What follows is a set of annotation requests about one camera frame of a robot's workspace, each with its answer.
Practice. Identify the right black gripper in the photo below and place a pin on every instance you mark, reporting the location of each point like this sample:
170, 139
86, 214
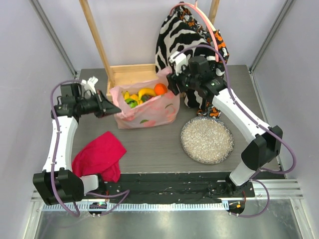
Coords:
173, 83

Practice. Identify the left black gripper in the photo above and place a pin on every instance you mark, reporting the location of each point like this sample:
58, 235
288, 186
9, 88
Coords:
106, 108

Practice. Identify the fake green apple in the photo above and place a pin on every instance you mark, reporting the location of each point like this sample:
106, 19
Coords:
131, 103

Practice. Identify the pink plastic bag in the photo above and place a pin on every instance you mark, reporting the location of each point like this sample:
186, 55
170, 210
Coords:
157, 111

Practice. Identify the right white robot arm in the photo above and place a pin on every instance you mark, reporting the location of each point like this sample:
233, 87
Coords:
263, 141

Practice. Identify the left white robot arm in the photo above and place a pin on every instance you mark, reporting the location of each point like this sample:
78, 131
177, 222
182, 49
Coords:
57, 184

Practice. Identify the fake orange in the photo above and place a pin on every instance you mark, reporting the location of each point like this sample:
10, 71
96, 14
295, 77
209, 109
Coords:
160, 89

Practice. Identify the fake yellow lemon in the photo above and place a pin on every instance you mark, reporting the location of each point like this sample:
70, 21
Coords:
126, 95

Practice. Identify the fake banana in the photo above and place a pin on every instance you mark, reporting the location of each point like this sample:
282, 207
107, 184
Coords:
146, 91

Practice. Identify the fake yellow mango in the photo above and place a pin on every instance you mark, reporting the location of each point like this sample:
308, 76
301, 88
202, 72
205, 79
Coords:
134, 97

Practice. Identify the wooden clothes rack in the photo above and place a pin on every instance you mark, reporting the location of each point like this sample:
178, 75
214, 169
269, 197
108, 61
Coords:
125, 32

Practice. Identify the red cloth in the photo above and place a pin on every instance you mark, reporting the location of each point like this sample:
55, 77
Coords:
100, 156

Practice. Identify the zebra print garment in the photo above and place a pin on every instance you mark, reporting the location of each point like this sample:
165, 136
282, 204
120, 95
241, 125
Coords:
172, 37

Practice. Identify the pink clothes hanger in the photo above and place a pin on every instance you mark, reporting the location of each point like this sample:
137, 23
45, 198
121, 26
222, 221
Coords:
207, 22

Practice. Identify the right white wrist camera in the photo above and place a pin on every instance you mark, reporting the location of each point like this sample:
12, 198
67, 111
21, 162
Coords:
177, 60

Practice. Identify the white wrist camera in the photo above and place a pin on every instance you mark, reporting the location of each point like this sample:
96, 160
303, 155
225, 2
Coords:
89, 85
177, 60

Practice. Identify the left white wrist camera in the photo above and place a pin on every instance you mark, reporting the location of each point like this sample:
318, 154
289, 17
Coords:
89, 85

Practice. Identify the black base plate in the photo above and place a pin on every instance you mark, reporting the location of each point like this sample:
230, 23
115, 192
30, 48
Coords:
178, 188

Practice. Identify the white cable duct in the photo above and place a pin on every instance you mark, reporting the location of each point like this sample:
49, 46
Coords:
96, 206

